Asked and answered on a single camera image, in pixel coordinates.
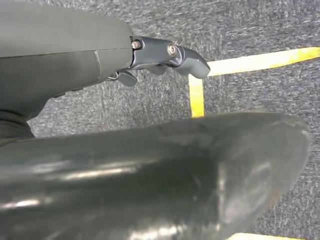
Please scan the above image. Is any yellow floor tape square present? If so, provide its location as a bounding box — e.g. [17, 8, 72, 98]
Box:
[188, 46, 320, 240]

